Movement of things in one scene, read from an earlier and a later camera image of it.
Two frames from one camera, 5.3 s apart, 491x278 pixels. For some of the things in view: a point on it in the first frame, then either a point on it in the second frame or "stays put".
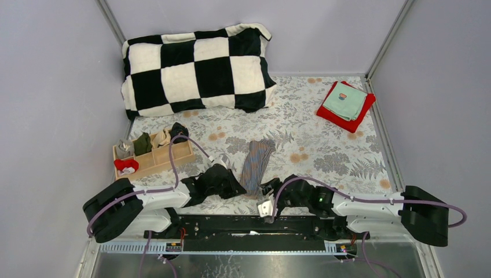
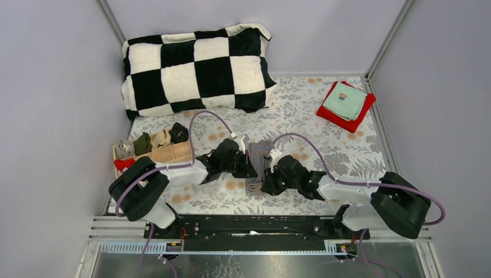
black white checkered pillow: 227,68 stays put
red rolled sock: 120,164 stays put
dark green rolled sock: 142,144 stays put
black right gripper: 275,183 to 269,185
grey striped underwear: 259,153 stays put
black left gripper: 234,187 to 247,170
